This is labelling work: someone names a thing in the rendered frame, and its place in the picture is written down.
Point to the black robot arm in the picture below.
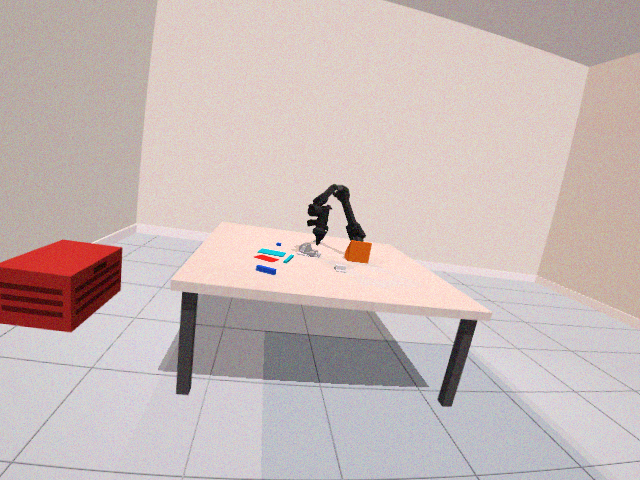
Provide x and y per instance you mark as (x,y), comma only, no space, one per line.
(354,230)

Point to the cyan flat rectangular plate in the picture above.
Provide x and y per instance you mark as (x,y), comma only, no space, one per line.
(271,252)

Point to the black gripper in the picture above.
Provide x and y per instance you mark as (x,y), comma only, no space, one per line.
(319,231)

